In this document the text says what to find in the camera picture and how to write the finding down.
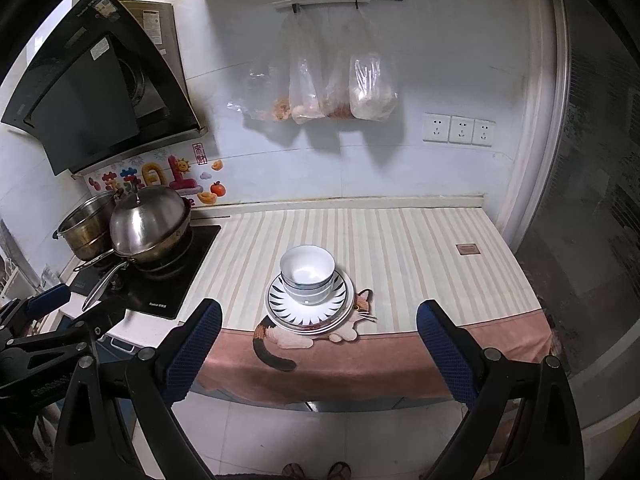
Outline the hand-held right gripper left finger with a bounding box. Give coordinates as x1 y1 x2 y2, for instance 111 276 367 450
52 298 224 480

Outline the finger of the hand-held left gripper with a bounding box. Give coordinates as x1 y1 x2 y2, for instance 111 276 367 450
0 296 129 362
0 283 72 342

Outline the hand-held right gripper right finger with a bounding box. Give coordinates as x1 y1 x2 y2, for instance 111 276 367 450
416 299 586 480

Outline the white plate blue leaf pattern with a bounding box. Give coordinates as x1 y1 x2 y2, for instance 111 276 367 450
266 268 351 328

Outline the plain white bowl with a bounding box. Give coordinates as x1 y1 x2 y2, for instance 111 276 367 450
279 245 336 291

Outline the black glass stove top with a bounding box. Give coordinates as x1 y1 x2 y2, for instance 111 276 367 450
74 224 222 320

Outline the steel frying pan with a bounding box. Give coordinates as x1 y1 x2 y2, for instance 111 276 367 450
81 230 194 312

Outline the steel stockpot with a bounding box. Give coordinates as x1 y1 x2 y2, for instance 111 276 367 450
53 191 119 261

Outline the striped table cloth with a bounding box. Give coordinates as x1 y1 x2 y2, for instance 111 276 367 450
192 208 554 408

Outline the steel domed pan lid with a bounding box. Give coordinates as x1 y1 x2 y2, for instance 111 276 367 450
109 185 192 256

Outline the black range hood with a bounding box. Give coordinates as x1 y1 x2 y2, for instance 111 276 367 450
1 0 209 179

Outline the glass sliding door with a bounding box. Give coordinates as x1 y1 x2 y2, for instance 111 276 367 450
500 0 640 443

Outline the clear plastic bag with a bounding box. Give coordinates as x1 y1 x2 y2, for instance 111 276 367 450
227 57 294 122
348 9 400 122
287 10 327 125
320 14 357 120

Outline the colourful character wall sticker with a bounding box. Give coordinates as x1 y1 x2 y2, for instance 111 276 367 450
167 155 198 196

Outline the white wall socket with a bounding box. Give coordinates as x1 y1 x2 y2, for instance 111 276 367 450
422 112 451 144
448 115 475 146
472 118 496 149

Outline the steel hood duct cover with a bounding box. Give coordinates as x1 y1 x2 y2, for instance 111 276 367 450
120 0 177 63

